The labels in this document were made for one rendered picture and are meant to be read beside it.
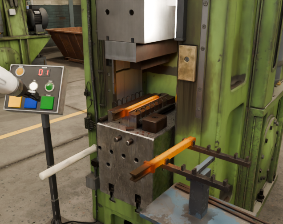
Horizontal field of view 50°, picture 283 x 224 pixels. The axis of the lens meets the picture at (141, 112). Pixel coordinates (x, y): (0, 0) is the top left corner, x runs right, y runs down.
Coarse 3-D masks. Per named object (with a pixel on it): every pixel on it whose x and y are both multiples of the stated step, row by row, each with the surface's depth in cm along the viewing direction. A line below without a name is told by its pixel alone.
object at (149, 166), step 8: (176, 144) 130; (184, 144) 130; (168, 152) 123; (176, 152) 126; (152, 160) 117; (160, 160) 117; (136, 168) 111; (144, 168) 111; (152, 168) 113; (136, 176) 109; (144, 176) 111
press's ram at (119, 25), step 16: (96, 0) 155; (112, 0) 149; (128, 0) 144; (144, 0) 139; (160, 0) 150; (112, 16) 152; (128, 16) 146; (144, 16) 142; (160, 16) 152; (112, 32) 155; (128, 32) 149; (144, 32) 144; (160, 32) 155
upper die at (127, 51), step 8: (168, 40) 173; (176, 40) 181; (112, 48) 158; (120, 48) 155; (128, 48) 152; (136, 48) 149; (144, 48) 155; (152, 48) 161; (160, 48) 168; (168, 48) 175; (176, 48) 182; (112, 56) 159; (120, 56) 156; (128, 56) 153; (136, 56) 151; (144, 56) 156; (152, 56) 163
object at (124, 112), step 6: (156, 96) 187; (138, 102) 176; (144, 102) 176; (120, 108) 163; (126, 108) 166; (132, 108) 167; (114, 114) 157; (120, 114) 161; (126, 114) 162; (114, 120) 158
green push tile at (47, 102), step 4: (44, 96) 176; (48, 96) 176; (52, 96) 176; (44, 100) 176; (48, 100) 175; (52, 100) 175; (40, 104) 176; (44, 104) 175; (48, 104) 175; (52, 104) 175; (40, 108) 175; (44, 108) 175; (48, 108) 174; (52, 108) 174
